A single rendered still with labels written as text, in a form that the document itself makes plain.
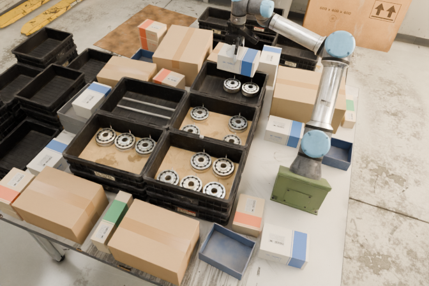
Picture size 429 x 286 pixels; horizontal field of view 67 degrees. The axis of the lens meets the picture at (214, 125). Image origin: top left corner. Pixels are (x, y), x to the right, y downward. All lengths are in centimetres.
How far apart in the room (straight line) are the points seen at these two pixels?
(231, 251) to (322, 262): 39
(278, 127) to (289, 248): 68
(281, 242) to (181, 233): 42
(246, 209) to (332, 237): 41
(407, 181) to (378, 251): 70
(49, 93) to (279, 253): 197
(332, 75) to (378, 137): 180
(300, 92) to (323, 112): 52
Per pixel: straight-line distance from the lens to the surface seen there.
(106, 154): 169
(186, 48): 217
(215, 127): 174
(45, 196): 161
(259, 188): 169
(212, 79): 203
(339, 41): 145
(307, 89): 196
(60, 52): 301
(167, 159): 161
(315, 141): 140
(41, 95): 269
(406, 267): 259
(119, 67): 213
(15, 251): 257
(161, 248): 136
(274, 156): 182
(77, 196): 155
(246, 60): 169
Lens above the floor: 212
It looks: 47 degrees down
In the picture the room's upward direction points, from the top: 3 degrees clockwise
